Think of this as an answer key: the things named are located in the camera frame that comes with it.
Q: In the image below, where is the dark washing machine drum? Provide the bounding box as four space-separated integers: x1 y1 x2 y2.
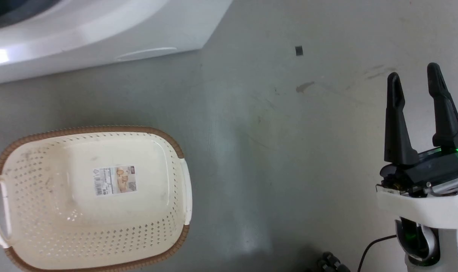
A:
0 0 61 31

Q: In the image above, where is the white washing machine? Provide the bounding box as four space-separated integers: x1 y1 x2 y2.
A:
0 0 234 86

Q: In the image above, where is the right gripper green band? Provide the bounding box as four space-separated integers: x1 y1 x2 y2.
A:
376 63 458 230

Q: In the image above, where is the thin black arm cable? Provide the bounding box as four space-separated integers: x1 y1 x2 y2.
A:
357 235 398 272

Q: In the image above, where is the printed basket label sticker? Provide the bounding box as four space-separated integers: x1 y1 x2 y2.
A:
93 165 138 196

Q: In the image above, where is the cream laundry basket brown rim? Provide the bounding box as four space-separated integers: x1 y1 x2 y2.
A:
0 125 193 272

